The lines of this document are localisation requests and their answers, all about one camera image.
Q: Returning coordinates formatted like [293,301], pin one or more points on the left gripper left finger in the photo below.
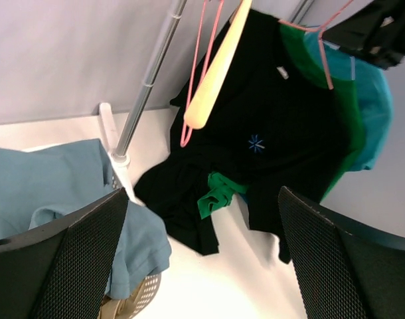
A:
[60,269]

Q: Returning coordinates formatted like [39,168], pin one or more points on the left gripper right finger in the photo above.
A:
[344,268]

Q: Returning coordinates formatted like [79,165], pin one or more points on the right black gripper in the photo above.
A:
[374,34]

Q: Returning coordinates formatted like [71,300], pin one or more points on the grey blue t shirt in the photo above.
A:
[39,187]

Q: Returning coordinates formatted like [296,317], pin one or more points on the pink wire hanger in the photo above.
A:
[186,130]
[320,31]

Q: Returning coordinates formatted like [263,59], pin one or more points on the beige wooden hanger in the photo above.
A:
[205,96]

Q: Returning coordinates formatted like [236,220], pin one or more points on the beige t shirt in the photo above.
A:
[116,309]

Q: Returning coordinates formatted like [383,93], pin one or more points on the teal t shirt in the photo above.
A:
[372,116]

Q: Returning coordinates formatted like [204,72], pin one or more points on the green t shirt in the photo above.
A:
[222,130]

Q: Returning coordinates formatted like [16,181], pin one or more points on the black t shirt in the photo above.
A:
[172,188]

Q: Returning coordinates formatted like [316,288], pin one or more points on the white plastic basket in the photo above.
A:
[149,286]

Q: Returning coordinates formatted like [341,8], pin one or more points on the metal clothes rack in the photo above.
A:
[118,144]

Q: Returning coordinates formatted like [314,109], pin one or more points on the light blue wire hanger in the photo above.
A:
[341,65]

